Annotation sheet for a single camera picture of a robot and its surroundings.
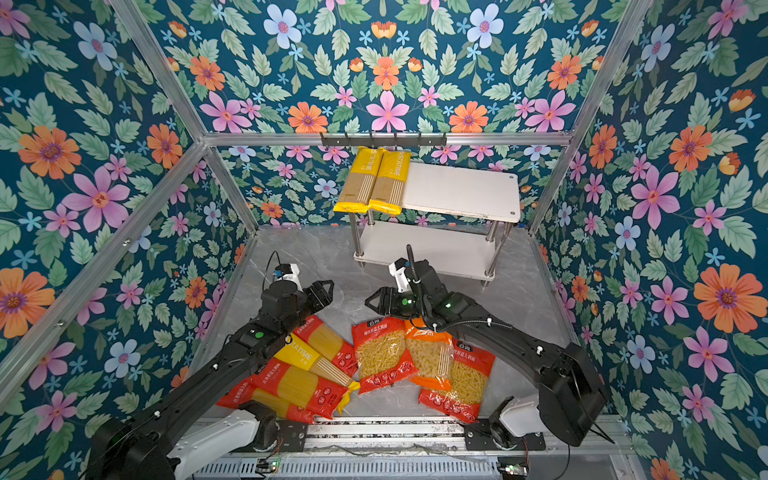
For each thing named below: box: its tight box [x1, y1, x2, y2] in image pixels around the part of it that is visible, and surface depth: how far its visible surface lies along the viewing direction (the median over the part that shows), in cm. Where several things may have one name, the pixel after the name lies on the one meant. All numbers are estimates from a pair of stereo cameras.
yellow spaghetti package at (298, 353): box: [274, 333, 361, 415], surface depth 84 cm
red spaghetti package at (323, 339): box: [292, 315, 358, 378], surface depth 88 cm
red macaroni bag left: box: [352, 317, 419, 395], surface depth 84 cm
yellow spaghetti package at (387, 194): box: [368, 150, 412, 215], surface depth 83 cm
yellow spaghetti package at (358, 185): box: [333, 146, 384, 214], surface depth 82 cm
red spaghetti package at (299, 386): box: [248, 358, 349, 419], surface depth 79 cm
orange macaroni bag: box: [405, 316, 455, 389], surface depth 84 cm
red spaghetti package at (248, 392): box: [217, 379, 316, 424], surface depth 77 cm
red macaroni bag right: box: [418, 338, 496, 424], surface depth 80 cm
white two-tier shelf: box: [352, 163, 521, 288], surface depth 104 cm
